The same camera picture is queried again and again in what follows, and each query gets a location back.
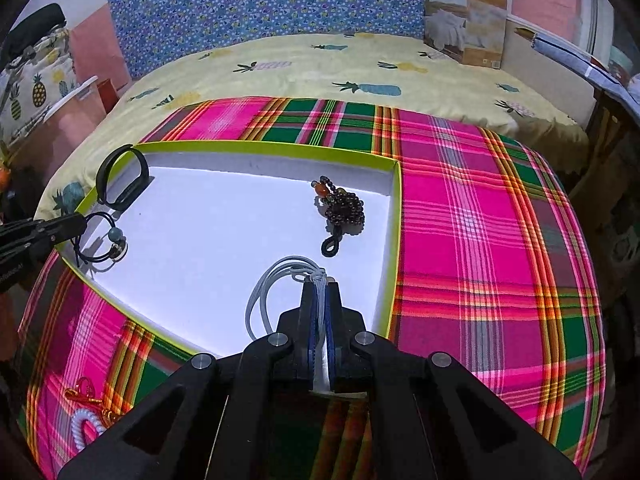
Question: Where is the dark beaded bracelet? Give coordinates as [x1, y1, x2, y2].
[311, 175, 368, 259]

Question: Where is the blue floral headboard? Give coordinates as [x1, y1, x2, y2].
[102, 0, 461, 81]

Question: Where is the black wristband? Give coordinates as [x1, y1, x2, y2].
[95, 144, 149, 209]

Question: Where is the red and gold knot bracelet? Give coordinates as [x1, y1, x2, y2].
[62, 379, 126, 423]

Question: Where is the black bag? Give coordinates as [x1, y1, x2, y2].
[0, 2, 68, 61]

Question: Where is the yellow pineapple print bedsheet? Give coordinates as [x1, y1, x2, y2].
[35, 32, 591, 216]

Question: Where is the grey striped cloth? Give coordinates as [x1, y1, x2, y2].
[530, 30, 640, 111]

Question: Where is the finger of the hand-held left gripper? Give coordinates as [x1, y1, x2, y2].
[0, 234, 66, 267]
[0, 212, 86, 241]

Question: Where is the bedding set package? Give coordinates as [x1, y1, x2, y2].
[421, 0, 516, 68]

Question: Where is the white pineapple print pillow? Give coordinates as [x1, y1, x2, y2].
[0, 27, 76, 146]

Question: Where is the pink cabinet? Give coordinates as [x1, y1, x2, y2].
[45, 75, 121, 128]

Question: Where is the pale blue spiral hair tie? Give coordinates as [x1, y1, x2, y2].
[70, 407, 108, 453]

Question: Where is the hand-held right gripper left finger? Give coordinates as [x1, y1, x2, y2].
[57, 282, 323, 480]

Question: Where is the yellow-green cardboard box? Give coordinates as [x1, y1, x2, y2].
[55, 142, 403, 361]

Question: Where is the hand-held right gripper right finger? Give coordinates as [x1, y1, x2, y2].
[325, 282, 583, 480]

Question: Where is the black cord bracelet with bead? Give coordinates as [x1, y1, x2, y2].
[70, 210, 132, 268]

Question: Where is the brown wooden furniture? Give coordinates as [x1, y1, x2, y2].
[565, 85, 640, 311]

